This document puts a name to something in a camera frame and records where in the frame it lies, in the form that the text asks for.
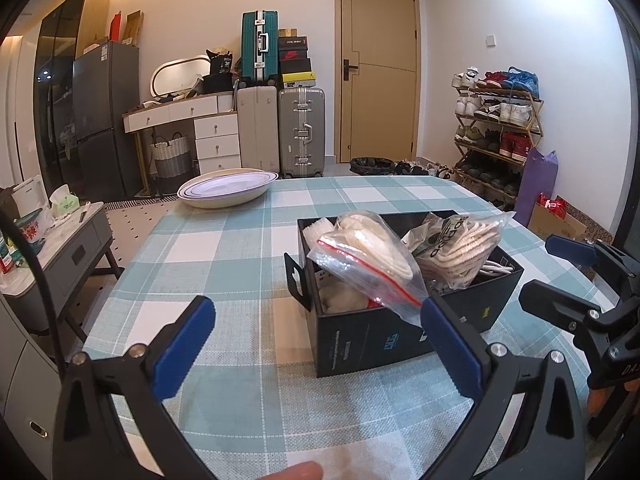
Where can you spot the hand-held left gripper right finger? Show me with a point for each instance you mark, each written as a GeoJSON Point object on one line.
{"type": "Point", "coordinates": [452, 352]}

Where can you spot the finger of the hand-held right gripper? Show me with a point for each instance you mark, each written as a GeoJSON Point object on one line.
{"type": "Point", "coordinates": [570, 249]}
{"type": "Point", "coordinates": [560, 304]}

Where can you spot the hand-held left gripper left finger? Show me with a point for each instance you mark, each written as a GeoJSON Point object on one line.
{"type": "Point", "coordinates": [182, 345]}

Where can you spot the black cardboard box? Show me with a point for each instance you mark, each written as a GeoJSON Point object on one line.
{"type": "Point", "coordinates": [360, 340]}

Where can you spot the bagged white socks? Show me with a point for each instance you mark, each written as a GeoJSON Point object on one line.
{"type": "Point", "coordinates": [460, 250]}

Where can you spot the person's left hand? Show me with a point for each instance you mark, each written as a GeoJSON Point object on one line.
{"type": "Point", "coordinates": [295, 471]}

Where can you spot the brown cardboard box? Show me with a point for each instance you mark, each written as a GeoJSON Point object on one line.
{"type": "Point", "coordinates": [575, 227]}

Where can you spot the red packet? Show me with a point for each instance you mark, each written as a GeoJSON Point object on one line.
{"type": "Point", "coordinates": [552, 206]}

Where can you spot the purple folded mat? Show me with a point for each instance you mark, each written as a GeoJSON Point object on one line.
{"type": "Point", "coordinates": [535, 185]}

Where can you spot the metal shoe rack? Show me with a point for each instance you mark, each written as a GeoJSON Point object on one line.
{"type": "Point", "coordinates": [537, 132]}

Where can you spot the grey side table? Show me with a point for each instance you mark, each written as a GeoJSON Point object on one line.
{"type": "Point", "coordinates": [75, 255]}

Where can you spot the shoe rack with shoes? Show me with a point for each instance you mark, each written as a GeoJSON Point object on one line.
{"type": "Point", "coordinates": [492, 110]}

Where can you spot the white oval plate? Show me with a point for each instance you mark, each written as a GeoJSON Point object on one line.
{"type": "Point", "coordinates": [225, 191]}

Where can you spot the pile of loose shoes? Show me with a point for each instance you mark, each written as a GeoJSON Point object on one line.
{"type": "Point", "coordinates": [425, 169]}

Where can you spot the grey cabinet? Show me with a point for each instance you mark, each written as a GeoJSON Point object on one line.
{"type": "Point", "coordinates": [30, 410]}

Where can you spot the tissue box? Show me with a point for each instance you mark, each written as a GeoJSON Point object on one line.
{"type": "Point", "coordinates": [64, 204]}

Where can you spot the woven basket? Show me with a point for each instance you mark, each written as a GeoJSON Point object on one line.
{"type": "Point", "coordinates": [171, 160]}

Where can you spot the plastic bottle with red label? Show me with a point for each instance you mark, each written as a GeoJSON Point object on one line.
{"type": "Point", "coordinates": [5, 260]}

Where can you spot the white dresser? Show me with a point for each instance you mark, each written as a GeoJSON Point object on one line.
{"type": "Point", "coordinates": [210, 130]}

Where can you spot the beige suitcase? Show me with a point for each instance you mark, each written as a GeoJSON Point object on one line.
{"type": "Point", "coordinates": [257, 130]}

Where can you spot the grey refrigerator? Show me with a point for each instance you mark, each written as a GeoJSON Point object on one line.
{"type": "Point", "coordinates": [105, 120]}

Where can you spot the silver suitcase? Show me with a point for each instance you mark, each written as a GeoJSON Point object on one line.
{"type": "Point", "coordinates": [301, 130]}

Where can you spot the wooden door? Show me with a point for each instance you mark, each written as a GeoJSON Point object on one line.
{"type": "Point", "coordinates": [380, 60]}

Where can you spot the oval mirror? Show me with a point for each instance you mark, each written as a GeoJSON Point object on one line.
{"type": "Point", "coordinates": [180, 76]}

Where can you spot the black bag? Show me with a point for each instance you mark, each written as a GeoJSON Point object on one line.
{"type": "Point", "coordinates": [219, 72]}

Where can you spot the dark glass cabinet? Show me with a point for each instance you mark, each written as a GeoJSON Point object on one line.
{"type": "Point", "coordinates": [55, 85]}

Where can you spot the stack of shoe boxes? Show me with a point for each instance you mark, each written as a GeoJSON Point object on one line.
{"type": "Point", "coordinates": [296, 57]}

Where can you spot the teal suitcase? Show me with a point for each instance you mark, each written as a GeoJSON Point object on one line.
{"type": "Point", "coordinates": [259, 45]}

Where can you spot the flat cardboard carton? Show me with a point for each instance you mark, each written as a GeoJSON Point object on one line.
{"type": "Point", "coordinates": [134, 29]}

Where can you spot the red box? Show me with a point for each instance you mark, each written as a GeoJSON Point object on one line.
{"type": "Point", "coordinates": [116, 27]}

